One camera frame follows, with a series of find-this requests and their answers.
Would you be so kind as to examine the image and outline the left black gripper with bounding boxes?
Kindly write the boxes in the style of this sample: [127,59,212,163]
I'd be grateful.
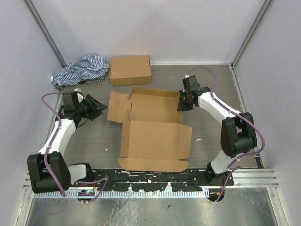
[77,94,108,121]

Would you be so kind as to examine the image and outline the blue striped crumpled cloth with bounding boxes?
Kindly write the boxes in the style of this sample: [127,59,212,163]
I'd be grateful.
[50,55,110,89]

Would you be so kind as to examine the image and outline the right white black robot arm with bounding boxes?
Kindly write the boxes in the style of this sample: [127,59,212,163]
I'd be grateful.
[178,75,257,186]

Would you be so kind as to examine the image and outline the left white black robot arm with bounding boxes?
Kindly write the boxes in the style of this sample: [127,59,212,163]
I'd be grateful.
[27,89,108,196]

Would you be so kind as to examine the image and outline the brown cardboard box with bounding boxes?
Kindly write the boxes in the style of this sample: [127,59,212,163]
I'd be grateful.
[109,55,152,86]

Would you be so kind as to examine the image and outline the slotted grey cable duct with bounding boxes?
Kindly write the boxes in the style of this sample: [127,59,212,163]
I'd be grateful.
[33,188,210,199]

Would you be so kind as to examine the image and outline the aluminium frame rail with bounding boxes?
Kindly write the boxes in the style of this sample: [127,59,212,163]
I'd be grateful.
[232,169,279,187]

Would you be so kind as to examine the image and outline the brown cardboard blanks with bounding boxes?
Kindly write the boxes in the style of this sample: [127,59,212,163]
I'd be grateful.
[108,87,192,172]

